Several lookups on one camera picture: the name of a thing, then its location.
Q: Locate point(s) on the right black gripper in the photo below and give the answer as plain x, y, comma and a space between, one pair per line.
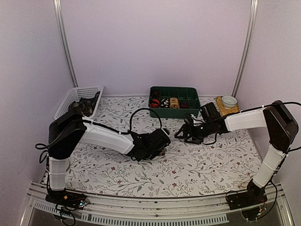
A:
186, 127

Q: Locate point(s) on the flamingo patterned tie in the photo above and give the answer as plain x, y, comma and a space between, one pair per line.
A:
162, 152

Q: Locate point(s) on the green divided organizer box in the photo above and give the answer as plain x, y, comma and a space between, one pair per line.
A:
182, 93

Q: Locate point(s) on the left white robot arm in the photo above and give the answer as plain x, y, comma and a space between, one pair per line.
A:
66, 133

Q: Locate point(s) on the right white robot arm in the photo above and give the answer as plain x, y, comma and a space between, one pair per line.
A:
281, 130

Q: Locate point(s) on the pile of dark ties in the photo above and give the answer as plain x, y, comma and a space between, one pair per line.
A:
87, 105

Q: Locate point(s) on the rolled dark red tie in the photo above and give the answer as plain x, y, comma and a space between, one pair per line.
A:
184, 104

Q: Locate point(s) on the rolled tan tie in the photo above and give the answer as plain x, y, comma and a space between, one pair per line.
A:
174, 103

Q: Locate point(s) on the bamboo coaster mat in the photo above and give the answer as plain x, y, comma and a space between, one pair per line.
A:
223, 110

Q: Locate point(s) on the rolled black white tie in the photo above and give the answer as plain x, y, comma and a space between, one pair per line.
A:
165, 103

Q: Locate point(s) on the rolled orange black tie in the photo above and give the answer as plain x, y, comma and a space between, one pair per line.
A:
154, 103

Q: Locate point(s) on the floral patterned table mat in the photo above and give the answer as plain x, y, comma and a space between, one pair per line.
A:
223, 163

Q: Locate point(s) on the pale green ceramic bowl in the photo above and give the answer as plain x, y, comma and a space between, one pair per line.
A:
229, 101

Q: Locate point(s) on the rolled dark brown tie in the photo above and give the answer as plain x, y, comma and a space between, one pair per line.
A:
155, 93

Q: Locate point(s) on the white plastic basket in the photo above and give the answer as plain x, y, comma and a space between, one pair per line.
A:
75, 94

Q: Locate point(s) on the front aluminium rail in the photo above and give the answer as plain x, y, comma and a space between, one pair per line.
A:
105, 210

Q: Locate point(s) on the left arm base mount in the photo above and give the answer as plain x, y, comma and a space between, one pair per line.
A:
71, 200

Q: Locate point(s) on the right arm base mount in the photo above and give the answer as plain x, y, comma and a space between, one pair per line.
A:
237, 200

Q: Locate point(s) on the right aluminium frame post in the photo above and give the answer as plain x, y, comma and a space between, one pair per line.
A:
246, 48

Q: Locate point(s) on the aluminium frame post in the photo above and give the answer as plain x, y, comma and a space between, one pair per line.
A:
246, 48
63, 36

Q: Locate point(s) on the left aluminium frame post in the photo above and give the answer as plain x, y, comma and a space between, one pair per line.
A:
63, 36

